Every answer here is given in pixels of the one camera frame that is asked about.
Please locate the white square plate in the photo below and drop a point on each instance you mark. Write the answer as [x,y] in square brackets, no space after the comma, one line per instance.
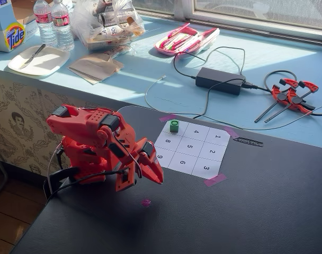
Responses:
[47,61]

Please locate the red bar clamp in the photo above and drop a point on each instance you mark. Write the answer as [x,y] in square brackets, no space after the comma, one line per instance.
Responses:
[276,91]
[292,93]

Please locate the green cube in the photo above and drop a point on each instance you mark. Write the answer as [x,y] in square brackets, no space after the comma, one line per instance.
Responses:
[174,127]

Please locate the purple tape piece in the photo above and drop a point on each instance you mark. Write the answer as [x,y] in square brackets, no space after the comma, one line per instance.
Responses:
[231,132]
[215,180]
[167,118]

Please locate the clear water bottle red label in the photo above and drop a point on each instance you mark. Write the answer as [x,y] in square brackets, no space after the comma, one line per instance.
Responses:
[45,26]
[63,29]

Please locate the clear plastic bag with trash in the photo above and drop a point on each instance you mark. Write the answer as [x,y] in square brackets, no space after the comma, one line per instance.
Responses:
[108,29]

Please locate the brown paper napkins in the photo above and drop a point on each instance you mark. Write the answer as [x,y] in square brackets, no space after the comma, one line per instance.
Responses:
[94,67]

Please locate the open Tide detergent box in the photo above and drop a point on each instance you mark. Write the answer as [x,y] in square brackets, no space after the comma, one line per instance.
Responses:
[10,37]

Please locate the black table clamp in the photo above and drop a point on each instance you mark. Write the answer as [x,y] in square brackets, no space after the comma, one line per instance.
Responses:
[55,178]

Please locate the black power adapter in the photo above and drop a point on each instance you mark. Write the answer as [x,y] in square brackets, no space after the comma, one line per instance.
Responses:
[219,80]

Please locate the white numbered grid paper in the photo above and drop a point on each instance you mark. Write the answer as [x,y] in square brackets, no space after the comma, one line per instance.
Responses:
[192,148]

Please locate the window frame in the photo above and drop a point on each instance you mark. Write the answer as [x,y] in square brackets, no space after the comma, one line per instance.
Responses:
[256,23]

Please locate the red robot arm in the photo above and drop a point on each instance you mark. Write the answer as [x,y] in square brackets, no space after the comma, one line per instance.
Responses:
[81,119]

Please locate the pink pen tray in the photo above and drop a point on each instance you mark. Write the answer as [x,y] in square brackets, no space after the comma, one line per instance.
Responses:
[184,39]

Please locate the red gripper black motor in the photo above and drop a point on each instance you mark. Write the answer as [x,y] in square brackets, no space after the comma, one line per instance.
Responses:
[150,162]

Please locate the red wrist camera mount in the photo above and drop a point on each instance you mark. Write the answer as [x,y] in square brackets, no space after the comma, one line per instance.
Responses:
[122,181]

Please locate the small crumpled purple tape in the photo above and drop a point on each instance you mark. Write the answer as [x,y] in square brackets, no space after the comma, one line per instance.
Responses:
[146,203]

